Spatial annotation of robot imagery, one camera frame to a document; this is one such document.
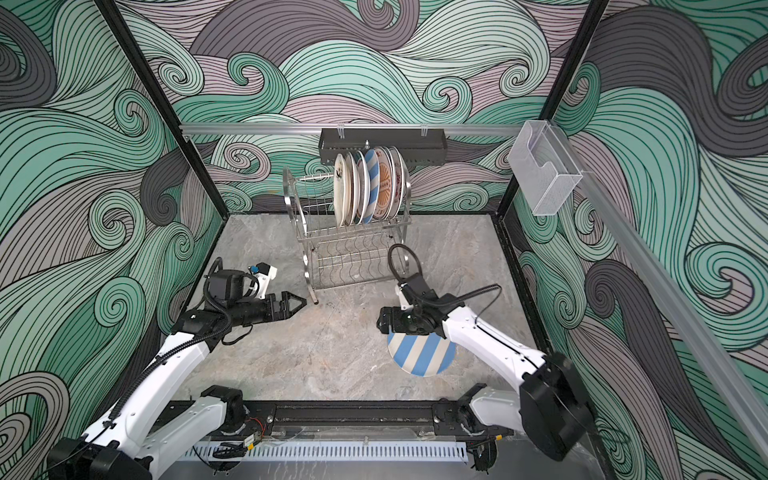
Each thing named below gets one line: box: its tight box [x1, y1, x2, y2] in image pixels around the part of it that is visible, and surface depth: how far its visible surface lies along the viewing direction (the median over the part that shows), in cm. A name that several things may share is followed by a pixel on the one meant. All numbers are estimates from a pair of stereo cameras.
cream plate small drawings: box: [333, 153, 346, 228], surface depth 86 cm
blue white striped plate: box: [387, 332, 457, 377], surface depth 85 cm
